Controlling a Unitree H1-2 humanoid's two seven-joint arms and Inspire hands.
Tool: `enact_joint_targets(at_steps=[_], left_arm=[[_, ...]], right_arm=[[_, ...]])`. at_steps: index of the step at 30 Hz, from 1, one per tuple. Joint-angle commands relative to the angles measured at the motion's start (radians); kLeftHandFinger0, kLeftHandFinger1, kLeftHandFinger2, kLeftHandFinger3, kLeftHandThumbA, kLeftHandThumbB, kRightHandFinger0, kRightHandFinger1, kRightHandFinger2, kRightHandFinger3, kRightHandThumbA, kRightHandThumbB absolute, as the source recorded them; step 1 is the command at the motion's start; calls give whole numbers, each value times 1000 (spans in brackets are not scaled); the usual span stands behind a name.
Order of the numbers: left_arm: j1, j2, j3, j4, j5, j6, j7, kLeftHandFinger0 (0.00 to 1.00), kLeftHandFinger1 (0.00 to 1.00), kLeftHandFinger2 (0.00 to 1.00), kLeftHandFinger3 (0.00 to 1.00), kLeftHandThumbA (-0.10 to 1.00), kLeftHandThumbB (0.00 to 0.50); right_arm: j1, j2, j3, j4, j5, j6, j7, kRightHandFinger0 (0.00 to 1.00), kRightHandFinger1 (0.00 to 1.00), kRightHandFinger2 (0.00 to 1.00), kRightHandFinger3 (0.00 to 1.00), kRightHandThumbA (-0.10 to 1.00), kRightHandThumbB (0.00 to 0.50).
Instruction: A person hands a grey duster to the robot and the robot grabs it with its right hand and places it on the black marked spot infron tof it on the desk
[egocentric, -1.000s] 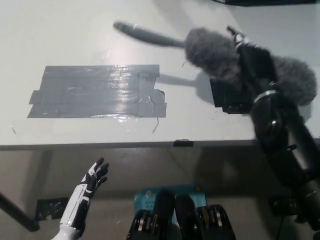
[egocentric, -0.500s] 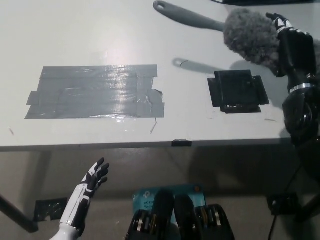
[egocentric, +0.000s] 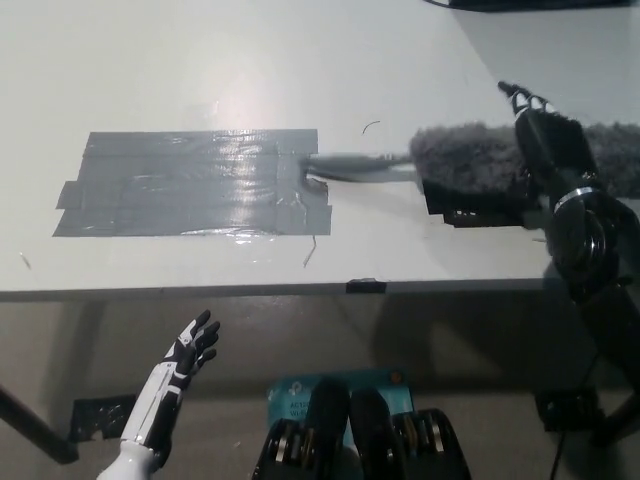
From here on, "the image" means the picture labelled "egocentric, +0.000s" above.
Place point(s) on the grey duct tape patch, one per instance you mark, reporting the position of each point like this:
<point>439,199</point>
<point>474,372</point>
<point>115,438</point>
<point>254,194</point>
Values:
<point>185,187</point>

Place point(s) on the grey fluffy duster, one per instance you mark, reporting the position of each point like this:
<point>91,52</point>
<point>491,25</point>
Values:
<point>465,155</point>

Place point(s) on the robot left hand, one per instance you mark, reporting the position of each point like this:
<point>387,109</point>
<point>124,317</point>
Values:
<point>187,355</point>

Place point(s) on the curved thin duster strand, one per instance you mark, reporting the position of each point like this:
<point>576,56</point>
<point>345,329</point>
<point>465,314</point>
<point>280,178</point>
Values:
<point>369,124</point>

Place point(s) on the black tape marked spot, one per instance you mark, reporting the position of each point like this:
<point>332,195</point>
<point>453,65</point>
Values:
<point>475,207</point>

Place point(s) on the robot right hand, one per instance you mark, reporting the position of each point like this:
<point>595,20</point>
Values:
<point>555,145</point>

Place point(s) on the black table leg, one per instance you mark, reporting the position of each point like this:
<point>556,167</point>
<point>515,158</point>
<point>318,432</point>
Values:
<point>35,430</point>

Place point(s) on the loose thin duster strand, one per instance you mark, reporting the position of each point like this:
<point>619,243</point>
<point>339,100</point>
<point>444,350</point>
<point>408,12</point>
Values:
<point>312,250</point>

